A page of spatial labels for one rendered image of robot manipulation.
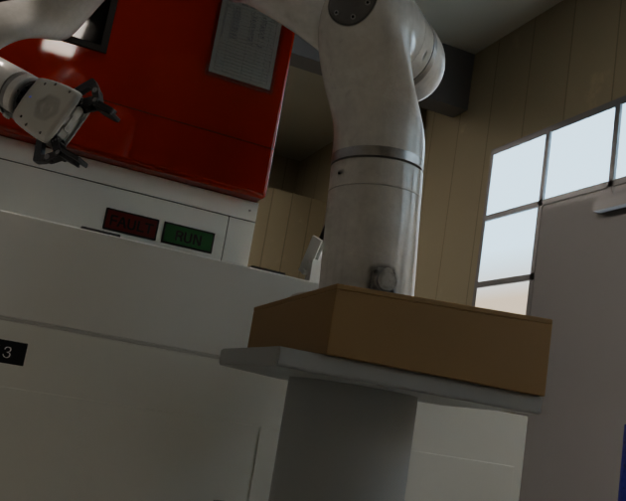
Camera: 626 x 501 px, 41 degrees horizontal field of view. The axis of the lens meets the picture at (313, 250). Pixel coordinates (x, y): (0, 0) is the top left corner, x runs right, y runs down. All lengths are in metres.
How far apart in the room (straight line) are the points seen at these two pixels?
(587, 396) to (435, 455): 2.97
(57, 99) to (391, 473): 0.83
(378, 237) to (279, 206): 7.02
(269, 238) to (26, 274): 6.79
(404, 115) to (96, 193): 0.96
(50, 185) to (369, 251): 1.00
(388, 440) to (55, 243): 0.53
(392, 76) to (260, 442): 0.57
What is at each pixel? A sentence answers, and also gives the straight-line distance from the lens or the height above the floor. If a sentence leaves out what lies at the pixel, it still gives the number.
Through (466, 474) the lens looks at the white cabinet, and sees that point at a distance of 1.42.
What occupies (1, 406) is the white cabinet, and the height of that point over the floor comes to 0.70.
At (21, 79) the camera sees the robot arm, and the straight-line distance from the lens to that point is 1.49.
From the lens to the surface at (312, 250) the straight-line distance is 1.61.
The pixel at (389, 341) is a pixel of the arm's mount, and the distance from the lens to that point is 0.87.
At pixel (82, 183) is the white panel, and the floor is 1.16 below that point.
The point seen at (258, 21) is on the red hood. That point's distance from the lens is 2.01.
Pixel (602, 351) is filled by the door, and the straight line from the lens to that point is 4.29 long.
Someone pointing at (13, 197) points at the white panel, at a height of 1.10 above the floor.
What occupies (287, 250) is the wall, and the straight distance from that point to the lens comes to 7.97.
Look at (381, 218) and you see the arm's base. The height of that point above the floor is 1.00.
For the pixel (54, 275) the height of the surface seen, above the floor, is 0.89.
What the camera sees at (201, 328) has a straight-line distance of 1.23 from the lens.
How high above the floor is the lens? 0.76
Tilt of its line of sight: 11 degrees up
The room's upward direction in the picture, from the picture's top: 9 degrees clockwise
